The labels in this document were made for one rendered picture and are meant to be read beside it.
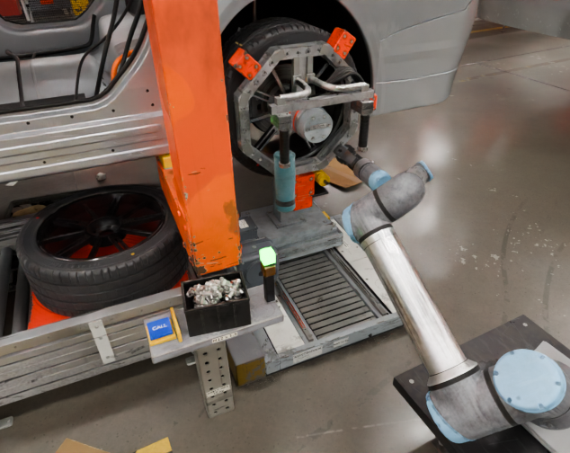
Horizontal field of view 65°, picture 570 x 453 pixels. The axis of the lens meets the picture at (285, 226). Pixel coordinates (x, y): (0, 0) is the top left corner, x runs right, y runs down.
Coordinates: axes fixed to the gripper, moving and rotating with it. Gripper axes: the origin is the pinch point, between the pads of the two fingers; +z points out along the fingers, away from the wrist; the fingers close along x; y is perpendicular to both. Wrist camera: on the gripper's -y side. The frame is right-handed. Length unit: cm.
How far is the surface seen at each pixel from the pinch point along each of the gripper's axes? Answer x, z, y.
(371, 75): 33.8, 3.6, -8.0
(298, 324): -69, -46, 12
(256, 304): -59, -63, -32
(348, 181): -9, 67, 79
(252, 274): -62, -35, -18
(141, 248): -77, -23, -58
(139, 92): -33, 5, -84
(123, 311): -93, -41, -58
